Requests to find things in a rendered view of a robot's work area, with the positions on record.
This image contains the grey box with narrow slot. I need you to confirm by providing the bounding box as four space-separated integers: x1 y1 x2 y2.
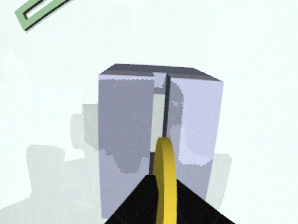
97 71 223 218

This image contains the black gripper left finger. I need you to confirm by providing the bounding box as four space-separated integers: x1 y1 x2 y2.
104 176 158 224

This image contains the green rectangular frame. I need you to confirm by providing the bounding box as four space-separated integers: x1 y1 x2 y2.
15 0 69 31

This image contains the gold coin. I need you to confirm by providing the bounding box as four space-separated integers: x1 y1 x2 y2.
153 137 177 224

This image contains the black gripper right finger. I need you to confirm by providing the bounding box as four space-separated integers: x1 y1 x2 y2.
176 179 235 224

